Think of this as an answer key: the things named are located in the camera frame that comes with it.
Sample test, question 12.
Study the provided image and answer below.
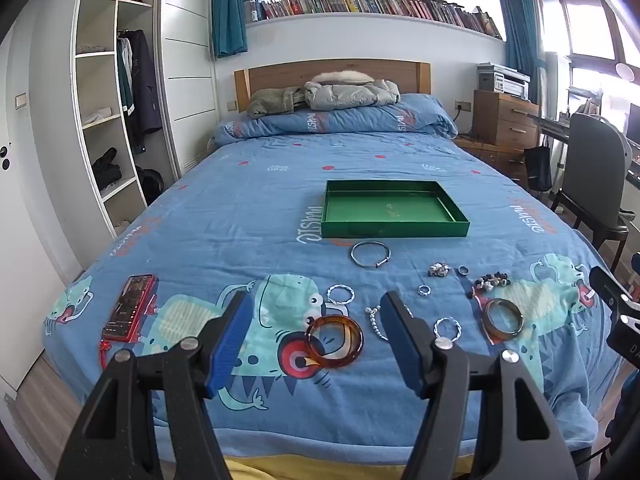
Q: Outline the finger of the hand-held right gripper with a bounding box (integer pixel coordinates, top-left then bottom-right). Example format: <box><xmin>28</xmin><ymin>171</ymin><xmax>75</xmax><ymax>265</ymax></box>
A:
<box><xmin>590</xmin><ymin>266</ymin><xmax>640</xmax><ymax>308</ymax></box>

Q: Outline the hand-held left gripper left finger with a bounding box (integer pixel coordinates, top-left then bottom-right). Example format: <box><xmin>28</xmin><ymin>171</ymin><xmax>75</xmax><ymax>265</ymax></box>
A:
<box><xmin>52</xmin><ymin>290</ymin><xmax>255</xmax><ymax>480</ymax></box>

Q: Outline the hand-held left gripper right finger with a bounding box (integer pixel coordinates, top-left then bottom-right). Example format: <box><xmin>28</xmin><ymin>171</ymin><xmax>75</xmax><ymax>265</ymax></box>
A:
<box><xmin>379</xmin><ymin>290</ymin><xmax>583</xmax><ymax>480</ymax></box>

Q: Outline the silver bead chain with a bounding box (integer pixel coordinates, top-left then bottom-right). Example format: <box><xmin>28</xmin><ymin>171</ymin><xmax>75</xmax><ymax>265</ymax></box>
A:
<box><xmin>365</xmin><ymin>304</ymin><xmax>415</xmax><ymax>342</ymax></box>

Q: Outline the twisted silver bracelet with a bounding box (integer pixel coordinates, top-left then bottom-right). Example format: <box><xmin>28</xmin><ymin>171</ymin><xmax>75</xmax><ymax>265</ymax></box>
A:
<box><xmin>326</xmin><ymin>284</ymin><xmax>357</xmax><ymax>305</ymax></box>
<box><xmin>433</xmin><ymin>316</ymin><xmax>463</xmax><ymax>342</ymax></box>

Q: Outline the thick amber bangle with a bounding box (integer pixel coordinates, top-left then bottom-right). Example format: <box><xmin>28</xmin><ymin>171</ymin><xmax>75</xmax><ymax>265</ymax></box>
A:
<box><xmin>304</xmin><ymin>315</ymin><xmax>365</xmax><ymax>371</ymax></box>

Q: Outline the thin brown bangle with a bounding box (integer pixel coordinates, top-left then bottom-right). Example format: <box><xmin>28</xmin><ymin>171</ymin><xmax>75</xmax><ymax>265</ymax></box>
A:
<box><xmin>481</xmin><ymin>297</ymin><xmax>526</xmax><ymax>343</ymax></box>

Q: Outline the plain silver bangle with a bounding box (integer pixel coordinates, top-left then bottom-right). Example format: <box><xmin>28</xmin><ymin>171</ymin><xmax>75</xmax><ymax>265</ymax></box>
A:
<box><xmin>350</xmin><ymin>241</ymin><xmax>392</xmax><ymax>268</ymax></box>

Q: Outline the stone bead bracelet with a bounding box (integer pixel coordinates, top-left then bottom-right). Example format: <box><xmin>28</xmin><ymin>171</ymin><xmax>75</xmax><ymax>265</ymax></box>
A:
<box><xmin>467</xmin><ymin>271</ymin><xmax>512</xmax><ymax>301</ymax></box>

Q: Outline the green metal tray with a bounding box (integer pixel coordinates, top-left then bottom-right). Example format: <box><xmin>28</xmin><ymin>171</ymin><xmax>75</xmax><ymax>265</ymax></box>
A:
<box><xmin>320</xmin><ymin>179</ymin><xmax>472</xmax><ymax>240</ymax></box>

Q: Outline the blue denim clothing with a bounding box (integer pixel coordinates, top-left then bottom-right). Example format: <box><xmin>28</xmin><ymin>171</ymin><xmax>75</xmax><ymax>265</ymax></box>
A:
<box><xmin>602</xmin><ymin>370</ymin><xmax>640</xmax><ymax>466</ymax></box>

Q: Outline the grey chair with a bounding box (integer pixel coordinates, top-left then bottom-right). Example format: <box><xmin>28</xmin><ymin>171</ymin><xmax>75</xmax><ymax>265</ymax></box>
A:
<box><xmin>550</xmin><ymin>112</ymin><xmax>633</xmax><ymax>268</ymax></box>

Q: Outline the blue cartoon print bedsheet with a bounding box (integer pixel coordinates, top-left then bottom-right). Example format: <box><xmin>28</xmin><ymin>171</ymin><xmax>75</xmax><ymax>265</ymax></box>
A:
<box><xmin>42</xmin><ymin>130</ymin><xmax>621</xmax><ymax>461</ymax></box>

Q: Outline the black tote bag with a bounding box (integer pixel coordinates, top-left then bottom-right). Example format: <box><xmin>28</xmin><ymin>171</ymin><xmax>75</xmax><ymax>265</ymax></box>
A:
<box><xmin>524</xmin><ymin>145</ymin><xmax>553</xmax><ymax>193</ymax></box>

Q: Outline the yellow bed sheet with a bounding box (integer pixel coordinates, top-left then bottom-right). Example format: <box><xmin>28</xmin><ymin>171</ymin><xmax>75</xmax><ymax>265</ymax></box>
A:
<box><xmin>222</xmin><ymin>452</ymin><xmax>473</xmax><ymax>480</ymax></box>

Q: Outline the grey desk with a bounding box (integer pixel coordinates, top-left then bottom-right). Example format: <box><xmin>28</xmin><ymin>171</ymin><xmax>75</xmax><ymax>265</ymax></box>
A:
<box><xmin>530</xmin><ymin>112</ymin><xmax>573</xmax><ymax>147</ymax></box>

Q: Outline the black backpack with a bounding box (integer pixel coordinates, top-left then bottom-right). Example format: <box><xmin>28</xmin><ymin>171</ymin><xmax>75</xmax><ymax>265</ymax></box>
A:
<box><xmin>136</xmin><ymin>166</ymin><xmax>166</xmax><ymax>206</ymax></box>

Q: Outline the low wooden nightstand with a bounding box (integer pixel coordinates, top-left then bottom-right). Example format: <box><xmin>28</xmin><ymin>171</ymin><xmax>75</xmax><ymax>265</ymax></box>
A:
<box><xmin>452</xmin><ymin>135</ymin><xmax>531</xmax><ymax>186</ymax></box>

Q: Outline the wooden drawer cabinet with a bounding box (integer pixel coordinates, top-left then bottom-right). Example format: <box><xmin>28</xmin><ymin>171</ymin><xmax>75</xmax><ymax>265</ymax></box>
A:
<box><xmin>472</xmin><ymin>89</ymin><xmax>541</xmax><ymax>148</ymax></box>

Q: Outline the black bag on shelf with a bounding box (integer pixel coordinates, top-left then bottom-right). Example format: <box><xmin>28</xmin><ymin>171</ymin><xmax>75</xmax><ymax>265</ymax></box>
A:
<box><xmin>91</xmin><ymin>147</ymin><xmax>123</xmax><ymax>191</ymax></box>

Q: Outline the folded blue quilt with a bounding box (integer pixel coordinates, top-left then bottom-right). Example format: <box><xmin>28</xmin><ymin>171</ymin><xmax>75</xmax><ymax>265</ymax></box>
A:
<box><xmin>214</xmin><ymin>92</ymin><xmax>458</xmax><ymax>148</ymax></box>

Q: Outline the white printer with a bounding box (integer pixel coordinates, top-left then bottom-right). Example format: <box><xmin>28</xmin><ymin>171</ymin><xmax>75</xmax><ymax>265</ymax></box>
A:
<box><xmin>477</xmin><ymin>62</ymin><xmax>531</xmax><ymax>100</ymax></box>

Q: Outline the white door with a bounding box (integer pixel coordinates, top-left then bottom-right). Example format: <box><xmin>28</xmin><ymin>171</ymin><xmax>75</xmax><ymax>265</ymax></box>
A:
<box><xmin>0</xmin><ymin>30</ymin><xmax>83</xmax><ymax>393</ymax></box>

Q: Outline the olive fleece jacket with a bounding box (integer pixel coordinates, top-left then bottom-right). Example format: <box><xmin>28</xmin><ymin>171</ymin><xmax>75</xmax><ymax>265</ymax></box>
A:
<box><xmin>247</xmin><ymin>86</ymin><xmax>306</xmax><ymax>120</ymax></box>

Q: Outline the grey down jacket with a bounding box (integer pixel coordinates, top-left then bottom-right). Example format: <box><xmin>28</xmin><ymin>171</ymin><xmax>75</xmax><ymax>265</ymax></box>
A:
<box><xmin>304</xmin><ymin>71</ymin><xmax>401</xmax><ymax>110</ymax></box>

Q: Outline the white wardrobe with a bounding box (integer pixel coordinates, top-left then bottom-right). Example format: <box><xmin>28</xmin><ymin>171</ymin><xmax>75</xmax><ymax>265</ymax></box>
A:
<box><xmin>70</xmin><ymin>0</ymin><xmax>218</xmax><ymax>238</ymax></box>

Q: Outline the teal curtain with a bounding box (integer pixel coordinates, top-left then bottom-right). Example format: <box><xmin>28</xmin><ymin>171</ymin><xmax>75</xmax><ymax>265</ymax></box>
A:
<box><xmin>210</xmin><ymin>0</ymin><xmax>248</xmax><ymax>56</ymax></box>
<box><xmin>497</xmin><ymin>0</ymin><xmax>548</xmax><ymax>106</ymax></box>

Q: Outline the wooden headboard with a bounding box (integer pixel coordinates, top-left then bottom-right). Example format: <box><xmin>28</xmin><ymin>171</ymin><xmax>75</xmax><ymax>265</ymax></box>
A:
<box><xmin>234</xmin><ymin>59</ymin><xmax>432</xmax><ymax>113</ymax></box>

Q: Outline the dark hanging jacket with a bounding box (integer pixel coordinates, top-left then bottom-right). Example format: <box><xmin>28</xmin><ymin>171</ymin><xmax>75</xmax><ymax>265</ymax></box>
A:
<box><xmin>117</xmin><ymin>30</ymin><xmax>163</xmax><ymax>153</ymax></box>

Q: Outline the row of books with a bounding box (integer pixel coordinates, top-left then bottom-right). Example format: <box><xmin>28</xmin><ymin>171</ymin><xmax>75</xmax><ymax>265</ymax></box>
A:
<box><xmin>244</xmin><ymin>0</ymin><xmax>503</xmax><ymax>40</ymax></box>

